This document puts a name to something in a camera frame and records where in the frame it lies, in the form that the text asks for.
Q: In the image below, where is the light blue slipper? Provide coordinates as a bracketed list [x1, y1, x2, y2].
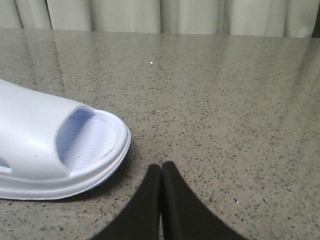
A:
[0, 80, 131, 200]

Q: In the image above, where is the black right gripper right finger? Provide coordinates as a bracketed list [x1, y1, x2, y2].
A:
[161, 161, 244, 240]

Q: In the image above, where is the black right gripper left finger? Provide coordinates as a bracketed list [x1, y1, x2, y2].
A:
[93, 164, 161, 240]

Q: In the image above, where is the pale green curtain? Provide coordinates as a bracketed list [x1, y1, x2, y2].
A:
[0, 0, 320, 38]

